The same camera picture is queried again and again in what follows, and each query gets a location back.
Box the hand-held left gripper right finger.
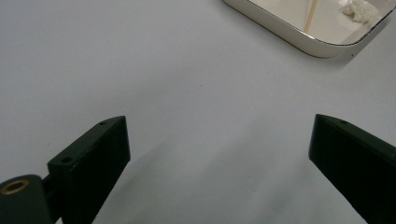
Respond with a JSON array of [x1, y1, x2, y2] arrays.
[[308, 114, 396, 224]]

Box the white cotton wad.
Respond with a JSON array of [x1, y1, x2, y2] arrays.
[[341, 0, 379, 24]]

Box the wooden cotton swab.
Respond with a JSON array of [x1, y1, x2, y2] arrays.
[[304, 0, 319, 34]]

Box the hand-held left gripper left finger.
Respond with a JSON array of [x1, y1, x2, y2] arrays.
[[47, 116, 131, 224]]

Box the white rectangular tray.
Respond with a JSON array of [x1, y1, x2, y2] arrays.
[[222, 0, 396, 59]]

